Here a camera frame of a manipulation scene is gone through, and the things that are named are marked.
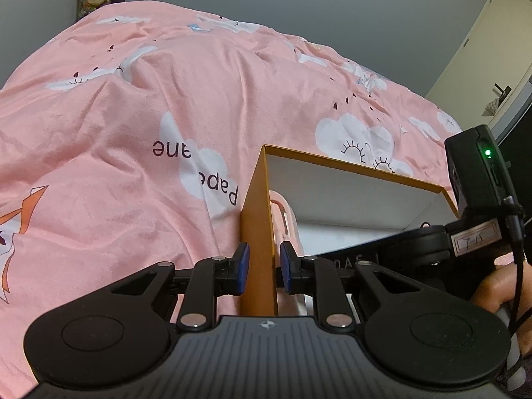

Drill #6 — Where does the orange cardboard box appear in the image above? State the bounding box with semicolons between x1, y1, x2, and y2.
239;144;463;317

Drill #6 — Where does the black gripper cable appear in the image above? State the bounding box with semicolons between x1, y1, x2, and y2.
501;195;526;341

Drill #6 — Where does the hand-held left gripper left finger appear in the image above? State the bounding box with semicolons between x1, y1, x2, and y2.
100;242;250;333

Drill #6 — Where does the person's right hand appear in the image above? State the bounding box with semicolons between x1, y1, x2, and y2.
471;263;532;358

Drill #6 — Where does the black wardrobe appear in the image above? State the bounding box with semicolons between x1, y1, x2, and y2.
488;104;532;184

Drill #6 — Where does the pink plastic case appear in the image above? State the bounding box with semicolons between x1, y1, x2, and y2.
269;190;310;316

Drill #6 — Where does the black door handle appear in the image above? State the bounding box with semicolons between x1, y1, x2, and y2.
492;83;513;104

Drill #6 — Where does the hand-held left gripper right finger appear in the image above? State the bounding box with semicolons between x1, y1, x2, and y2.
279;241;432;333

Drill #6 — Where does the pink printed blanket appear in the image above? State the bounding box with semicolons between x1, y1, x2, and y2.
0;4;474;395

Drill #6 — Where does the cream door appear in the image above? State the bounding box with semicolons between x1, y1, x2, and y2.
426;0;532;123

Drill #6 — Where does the person's purple clothing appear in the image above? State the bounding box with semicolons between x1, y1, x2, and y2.
492;353;532;399

